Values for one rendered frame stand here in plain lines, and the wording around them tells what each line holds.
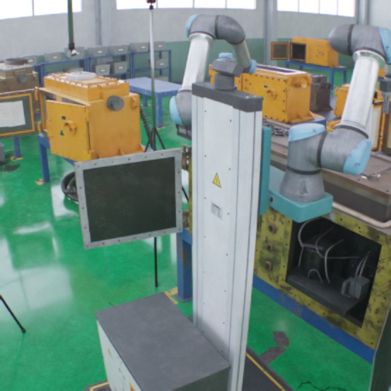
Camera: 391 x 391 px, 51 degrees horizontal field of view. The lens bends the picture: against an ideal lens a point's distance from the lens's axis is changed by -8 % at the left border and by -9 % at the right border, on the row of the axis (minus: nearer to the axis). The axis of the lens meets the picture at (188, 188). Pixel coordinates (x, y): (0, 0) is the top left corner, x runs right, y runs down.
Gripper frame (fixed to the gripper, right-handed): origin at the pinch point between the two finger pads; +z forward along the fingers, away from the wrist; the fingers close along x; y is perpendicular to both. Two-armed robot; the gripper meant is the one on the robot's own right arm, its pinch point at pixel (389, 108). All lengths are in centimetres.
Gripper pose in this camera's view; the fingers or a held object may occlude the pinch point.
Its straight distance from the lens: 209.2
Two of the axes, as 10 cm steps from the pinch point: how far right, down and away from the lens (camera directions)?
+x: -8.7, 2.0, -4.5
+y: -4.9, -3.3, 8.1
